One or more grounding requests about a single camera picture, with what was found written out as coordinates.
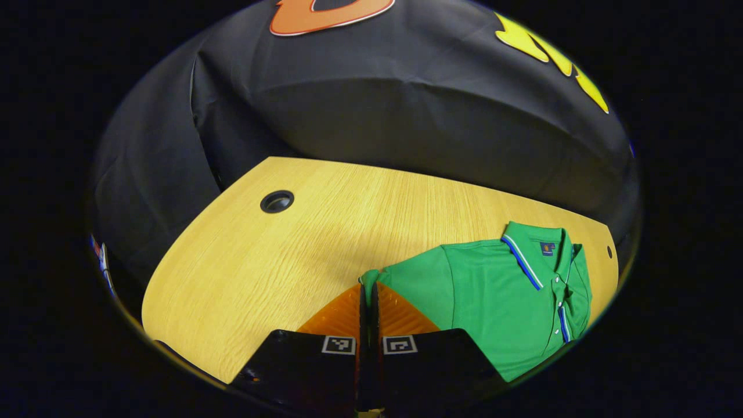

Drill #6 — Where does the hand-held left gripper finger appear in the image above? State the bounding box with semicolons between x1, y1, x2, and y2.
370;282;508;416
229;282;370;416

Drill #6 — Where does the green T-shirt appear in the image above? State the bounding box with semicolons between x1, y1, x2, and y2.
359;221;594;384

